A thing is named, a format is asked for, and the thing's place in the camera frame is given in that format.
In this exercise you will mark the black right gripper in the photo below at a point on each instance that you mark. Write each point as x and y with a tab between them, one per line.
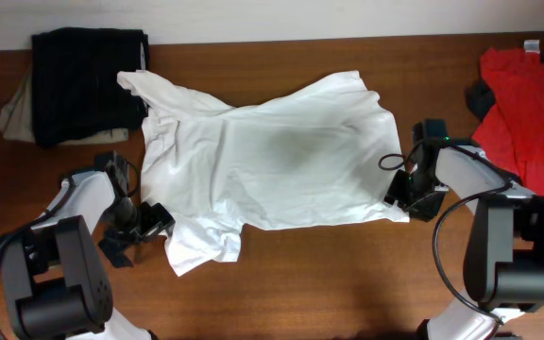
424	212

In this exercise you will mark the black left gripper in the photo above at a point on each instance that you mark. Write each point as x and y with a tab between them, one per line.
159	218

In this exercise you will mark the white t-shirt with robot print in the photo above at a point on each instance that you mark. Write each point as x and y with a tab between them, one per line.
303	160

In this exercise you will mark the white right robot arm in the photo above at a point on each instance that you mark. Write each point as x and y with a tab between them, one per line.
503	267

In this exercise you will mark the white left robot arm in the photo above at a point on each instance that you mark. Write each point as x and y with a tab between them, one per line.
55	284

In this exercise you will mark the dark garment under red shirt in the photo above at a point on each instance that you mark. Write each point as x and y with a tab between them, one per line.
480	99

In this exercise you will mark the red t-shirt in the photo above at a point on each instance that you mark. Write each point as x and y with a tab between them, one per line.
512	132

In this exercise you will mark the black folded garment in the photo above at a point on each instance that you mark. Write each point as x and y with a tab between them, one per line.
75	93

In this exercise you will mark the beige folded garment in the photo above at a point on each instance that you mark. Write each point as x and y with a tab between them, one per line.
16	120

